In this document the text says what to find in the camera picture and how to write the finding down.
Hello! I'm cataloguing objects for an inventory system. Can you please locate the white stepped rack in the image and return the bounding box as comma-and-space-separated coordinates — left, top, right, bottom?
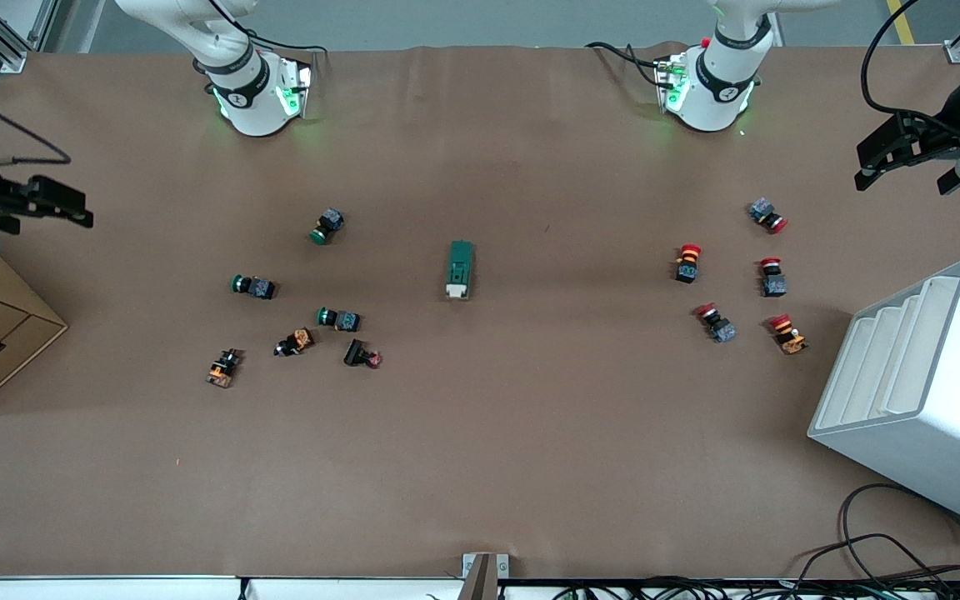
807, 257, 960, 537

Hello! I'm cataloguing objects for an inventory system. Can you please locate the black switch orange block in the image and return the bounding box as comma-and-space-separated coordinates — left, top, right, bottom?
205, 347, 244, 389
274, 327, 316, 358

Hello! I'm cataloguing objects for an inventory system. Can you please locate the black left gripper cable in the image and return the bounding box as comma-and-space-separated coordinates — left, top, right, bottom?
860, 0, 960, 126

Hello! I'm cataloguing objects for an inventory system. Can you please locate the black cable bundle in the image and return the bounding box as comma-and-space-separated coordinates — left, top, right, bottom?
551, 573, 960, 600

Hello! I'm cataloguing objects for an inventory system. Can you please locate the green pushbutton grey block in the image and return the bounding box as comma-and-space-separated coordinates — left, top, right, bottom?
309, 207, 346, 246
231, 273, 278, 301
316, 306, 362, 333

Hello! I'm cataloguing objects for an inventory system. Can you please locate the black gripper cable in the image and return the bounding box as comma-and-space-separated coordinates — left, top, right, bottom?
0, 79, 74, 168
860, 0, 960, 126

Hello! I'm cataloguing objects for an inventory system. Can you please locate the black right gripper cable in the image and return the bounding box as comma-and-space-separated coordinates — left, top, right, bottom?
0, 79, 74, 168

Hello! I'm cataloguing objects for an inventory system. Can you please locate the metal connector plate green light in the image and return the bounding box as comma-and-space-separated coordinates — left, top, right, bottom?
655, 54, 691, 113
278, 58, 314, 119

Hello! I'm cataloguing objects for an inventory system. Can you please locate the black switch red lens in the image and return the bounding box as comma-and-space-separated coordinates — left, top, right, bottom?
342, 337, 383, 369

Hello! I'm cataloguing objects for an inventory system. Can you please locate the black arched cable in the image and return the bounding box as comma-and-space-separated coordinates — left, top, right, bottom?
790, 533, 952, 584

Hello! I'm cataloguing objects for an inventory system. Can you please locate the white table edge rail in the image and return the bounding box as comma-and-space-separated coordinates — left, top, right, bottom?
0, 575, 960, 600

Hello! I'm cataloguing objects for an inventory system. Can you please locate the red mushroom button grey block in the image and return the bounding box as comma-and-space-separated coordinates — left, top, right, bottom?
695, 302, 738, 344
759, 257, 788, 298
748, 197, 789, 234

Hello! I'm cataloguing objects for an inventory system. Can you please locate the brown paper table mat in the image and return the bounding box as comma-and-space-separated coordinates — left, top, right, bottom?
0, 42, 960, 582

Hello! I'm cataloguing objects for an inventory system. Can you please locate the red mushroom button orange block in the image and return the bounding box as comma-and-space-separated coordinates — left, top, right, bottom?
767, 312, 808, 356

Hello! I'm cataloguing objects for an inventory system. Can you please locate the black looping cable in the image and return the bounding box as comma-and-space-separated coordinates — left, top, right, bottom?
837, 482, 960, 584

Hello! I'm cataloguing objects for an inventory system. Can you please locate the black left base cable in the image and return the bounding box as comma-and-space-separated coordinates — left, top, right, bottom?
585, 40, 666, 84

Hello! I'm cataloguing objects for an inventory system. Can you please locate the black right base cable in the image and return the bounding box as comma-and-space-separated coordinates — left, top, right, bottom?
207, 0, 329, 58

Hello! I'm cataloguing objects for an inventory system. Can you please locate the black base cable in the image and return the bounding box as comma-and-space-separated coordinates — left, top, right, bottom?
585, 40, 666, 84
207, 0, 329, 58

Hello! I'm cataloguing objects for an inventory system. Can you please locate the metal clamp bracket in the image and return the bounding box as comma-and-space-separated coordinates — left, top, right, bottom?
462, 552, 511, 600

